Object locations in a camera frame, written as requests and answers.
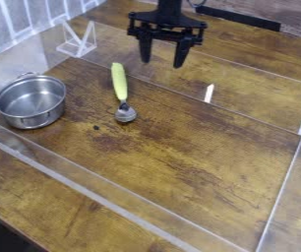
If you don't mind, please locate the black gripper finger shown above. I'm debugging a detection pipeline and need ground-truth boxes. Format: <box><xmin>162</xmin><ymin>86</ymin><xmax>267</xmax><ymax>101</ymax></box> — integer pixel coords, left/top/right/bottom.
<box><xmin>139</xmin><ymin>32</ymin><xmax>152</xmax><ymax>63</ymax></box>
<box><xmin>174</xmin><ymin>36</ymin><xmax>192</xmax><ymax>68</ymax></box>

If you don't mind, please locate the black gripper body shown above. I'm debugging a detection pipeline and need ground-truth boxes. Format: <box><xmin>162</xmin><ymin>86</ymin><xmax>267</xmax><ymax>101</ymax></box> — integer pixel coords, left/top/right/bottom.
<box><xmin>127</xmin><ymin>11</ymin><xmax>207</xmax><ymax>44</ymax></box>

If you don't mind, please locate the green handled metal spoon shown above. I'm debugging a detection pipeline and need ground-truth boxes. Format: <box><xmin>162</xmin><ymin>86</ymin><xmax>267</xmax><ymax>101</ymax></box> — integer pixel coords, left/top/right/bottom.
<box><xmin>112</xmin><ymin>63</ymin><xmax>136</xmax><ymax>123</ymax></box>

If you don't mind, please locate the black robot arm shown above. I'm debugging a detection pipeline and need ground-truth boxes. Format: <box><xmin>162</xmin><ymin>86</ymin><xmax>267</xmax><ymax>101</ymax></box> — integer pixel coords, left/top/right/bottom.
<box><xmin>127</xmin><ymin>0</ymin><xmax>207</xmax><ymax>68</ymax></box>

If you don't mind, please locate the black strip on table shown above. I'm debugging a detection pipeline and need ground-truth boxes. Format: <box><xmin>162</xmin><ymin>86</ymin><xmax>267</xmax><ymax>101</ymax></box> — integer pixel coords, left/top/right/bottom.
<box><xmin>195</xmin><ymin>6</ymin><xmax>281</xmax><ymax>32</ymax></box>

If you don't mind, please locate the small steel pot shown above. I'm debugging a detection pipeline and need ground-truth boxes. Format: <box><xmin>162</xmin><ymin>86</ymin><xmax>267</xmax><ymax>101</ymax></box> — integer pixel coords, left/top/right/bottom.
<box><xmin>0</xmin><ymin>72</ymin><xmax>67</xmax><ymax>130</ymax></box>

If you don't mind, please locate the clear acrylic barrier front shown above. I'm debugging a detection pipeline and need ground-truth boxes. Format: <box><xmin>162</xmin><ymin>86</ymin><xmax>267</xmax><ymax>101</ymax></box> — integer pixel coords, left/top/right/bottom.
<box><xmin>0</xmin><ymin>125</ymin><xmax>249</xmax><ymax>252</ymax></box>

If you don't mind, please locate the clear acrylic triangle bracket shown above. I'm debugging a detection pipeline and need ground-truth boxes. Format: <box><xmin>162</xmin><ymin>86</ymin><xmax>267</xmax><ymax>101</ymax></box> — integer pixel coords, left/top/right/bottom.
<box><xmin>56</xmin><ymin>22</ymin><xmax>98</xmax><ymax>58</ymax></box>

